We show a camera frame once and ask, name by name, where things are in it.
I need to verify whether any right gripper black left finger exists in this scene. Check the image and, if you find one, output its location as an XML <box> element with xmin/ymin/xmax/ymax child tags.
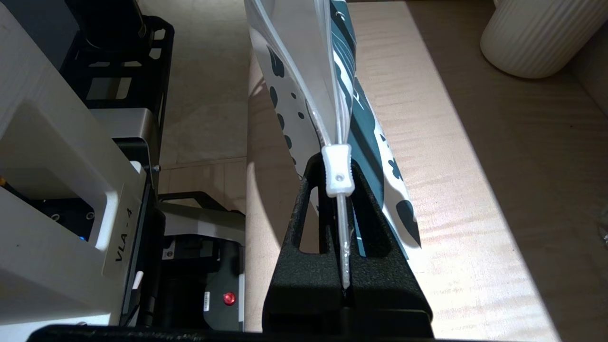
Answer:
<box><xmin>262</xmin><ymin>154</ymin><xmax>350</xmax><ymax>333</ymax></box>

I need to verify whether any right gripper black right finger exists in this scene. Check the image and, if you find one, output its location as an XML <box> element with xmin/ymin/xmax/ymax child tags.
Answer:
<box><xmin>349</xmin><ymin>161</ymin><xmax>434</xmax><ymax>333</ymax></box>

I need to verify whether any white blue patterned pouch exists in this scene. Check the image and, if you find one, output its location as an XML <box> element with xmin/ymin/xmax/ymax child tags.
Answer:
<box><xmin>243</xmin><ymin>0</ymin><xmax>422</xmax><ymax>290</ymax></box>

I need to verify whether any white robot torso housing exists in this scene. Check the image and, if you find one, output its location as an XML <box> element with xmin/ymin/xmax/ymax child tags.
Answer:
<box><xmin>0</xmin><ymin>0</ymin><xmax>149</xmax><ymax>329</ymax></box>

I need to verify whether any white ribbed mug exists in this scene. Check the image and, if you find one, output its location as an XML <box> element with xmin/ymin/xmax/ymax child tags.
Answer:
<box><xmin>480</xmin><ymin>0</ymin><xmax>597</xmax><ymax>79</ymax></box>

